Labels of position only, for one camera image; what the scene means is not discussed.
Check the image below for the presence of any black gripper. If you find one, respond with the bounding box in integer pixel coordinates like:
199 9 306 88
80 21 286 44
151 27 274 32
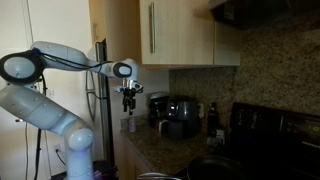
121 87 138 116

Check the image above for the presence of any small spice jar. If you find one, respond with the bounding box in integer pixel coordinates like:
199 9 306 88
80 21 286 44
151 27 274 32
128 117 137 134

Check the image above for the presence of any stainless steel refrigerator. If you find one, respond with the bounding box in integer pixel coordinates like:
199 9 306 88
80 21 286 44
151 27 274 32
84 38 116 169

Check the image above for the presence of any silver travel mug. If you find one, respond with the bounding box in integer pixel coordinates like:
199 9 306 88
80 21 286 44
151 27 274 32
157 119 169 136

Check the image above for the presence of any wooden lower cabinet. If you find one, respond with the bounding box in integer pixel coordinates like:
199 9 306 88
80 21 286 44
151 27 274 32
114 133 158 180

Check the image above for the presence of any white backsplash outlet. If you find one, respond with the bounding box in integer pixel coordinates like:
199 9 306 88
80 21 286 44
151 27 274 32
198 102 205 120

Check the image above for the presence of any silver pot lid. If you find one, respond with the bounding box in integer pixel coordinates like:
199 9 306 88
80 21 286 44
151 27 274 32
137 172 183 180

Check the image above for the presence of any dark glass bottle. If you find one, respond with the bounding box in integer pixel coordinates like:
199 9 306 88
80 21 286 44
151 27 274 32
207 101 222 138

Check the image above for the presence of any light wooden upper cabinet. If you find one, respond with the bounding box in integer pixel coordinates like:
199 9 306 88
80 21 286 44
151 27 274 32
88 0 242 70

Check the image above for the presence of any small white box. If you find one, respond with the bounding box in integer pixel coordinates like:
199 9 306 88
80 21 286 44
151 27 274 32
206 129 226 148

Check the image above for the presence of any black frying pan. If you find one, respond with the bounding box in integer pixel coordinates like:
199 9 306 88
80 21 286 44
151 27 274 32
186 154 249 180

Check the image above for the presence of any black kitchen stove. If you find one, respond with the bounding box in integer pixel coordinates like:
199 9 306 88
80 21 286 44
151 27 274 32
213 101 320 180

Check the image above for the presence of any black range hood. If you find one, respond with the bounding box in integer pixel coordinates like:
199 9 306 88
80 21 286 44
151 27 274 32
208 0 320 30

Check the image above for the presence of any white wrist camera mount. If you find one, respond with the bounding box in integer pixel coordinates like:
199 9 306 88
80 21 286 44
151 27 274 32
115 79 145 95

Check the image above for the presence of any white wall light switch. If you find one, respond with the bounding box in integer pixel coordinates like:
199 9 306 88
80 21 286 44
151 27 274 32
46 87 56 99

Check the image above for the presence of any white wall power outlet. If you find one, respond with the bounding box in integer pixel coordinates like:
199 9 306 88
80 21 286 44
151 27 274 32
52 142 65 155

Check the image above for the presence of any metal cabinet bar handle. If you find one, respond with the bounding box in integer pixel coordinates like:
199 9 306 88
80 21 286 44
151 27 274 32
149 1 157 54

